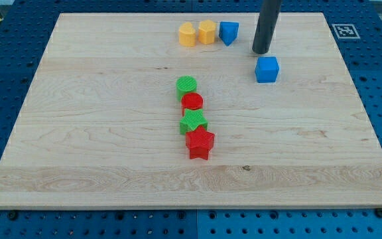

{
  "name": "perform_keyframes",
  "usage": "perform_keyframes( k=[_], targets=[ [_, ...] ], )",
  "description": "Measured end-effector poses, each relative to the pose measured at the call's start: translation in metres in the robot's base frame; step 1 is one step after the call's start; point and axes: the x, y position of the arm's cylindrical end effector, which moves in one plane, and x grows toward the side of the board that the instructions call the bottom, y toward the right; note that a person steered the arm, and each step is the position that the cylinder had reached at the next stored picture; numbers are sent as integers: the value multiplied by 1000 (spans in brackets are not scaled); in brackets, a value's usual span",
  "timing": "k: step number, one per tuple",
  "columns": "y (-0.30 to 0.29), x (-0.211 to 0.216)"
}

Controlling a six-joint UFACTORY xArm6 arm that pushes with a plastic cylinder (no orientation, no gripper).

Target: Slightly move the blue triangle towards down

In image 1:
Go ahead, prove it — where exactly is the blue triangle block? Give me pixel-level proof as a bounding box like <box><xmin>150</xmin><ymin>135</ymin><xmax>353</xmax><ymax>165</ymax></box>
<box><xmin>219</xmin><ymin>21</ymin><xmax>239</xmax><ymax>46</ymax></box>

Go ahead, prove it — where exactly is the green star block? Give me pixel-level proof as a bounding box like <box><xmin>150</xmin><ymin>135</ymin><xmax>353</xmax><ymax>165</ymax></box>
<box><xmin>179</xmin><ymin>109</ymin><xmax>208</xmax><ymax>135</ymax></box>

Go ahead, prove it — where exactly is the red cylinder block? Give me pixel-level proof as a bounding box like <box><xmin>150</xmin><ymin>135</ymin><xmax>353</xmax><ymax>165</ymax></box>
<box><xmin>180</xmin><ymin>92</ymin><xmax>204</xmax><ymax>116</ymax></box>

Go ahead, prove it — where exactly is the red star block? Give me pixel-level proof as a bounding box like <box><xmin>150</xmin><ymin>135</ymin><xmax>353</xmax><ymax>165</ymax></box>
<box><xmin>185</xmin><ymin>126</ymin><xmax>215</xmax><ymax>160</ymax></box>

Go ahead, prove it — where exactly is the green cylinder block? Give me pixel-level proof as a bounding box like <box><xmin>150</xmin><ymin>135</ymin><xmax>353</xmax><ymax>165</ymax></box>
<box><xmin>176</xmin><ymin>76</ymin><xmax>198</xmax><ymax>102</ymax></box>

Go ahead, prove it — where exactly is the light wooden board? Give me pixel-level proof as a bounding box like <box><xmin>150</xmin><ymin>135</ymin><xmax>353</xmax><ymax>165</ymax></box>
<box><xmin>0</xmin><ymin>13</ymin><xmax>382</xmax><ymax>210</ymax></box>

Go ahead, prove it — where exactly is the yellow heart block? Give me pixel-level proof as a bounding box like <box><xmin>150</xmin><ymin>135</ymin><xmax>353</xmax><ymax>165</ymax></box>
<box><xmin>178</xmin><ymin>22</ymin><xmax>196</xmax><ymax>47</ymax></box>

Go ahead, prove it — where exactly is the yellow hexagon block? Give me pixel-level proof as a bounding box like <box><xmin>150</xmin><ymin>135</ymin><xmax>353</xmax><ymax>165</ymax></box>
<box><xmin>198</xmin><ymin>20</ymin><xmax>217</xmax><ymax>44</ymax></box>

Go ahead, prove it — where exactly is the blue cube block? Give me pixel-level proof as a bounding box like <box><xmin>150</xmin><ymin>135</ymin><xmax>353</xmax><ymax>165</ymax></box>
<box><xmin>255</xmin><ymin>56</ymin><xmax>280</xmax><ymax>83</ymax></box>

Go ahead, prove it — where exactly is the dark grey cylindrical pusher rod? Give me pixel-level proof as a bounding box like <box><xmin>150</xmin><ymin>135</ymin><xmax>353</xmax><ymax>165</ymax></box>
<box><xmin>252</xmin><ymin>0</ymin><xmax>283</xmax><ymax>54</ymax></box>

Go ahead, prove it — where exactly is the white fiducial marker tag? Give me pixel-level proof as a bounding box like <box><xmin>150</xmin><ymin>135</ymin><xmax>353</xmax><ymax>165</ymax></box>
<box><xmin>332</xmin><ymin>23</ymin><xmax>360</xmax><ymax>39</ymax></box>

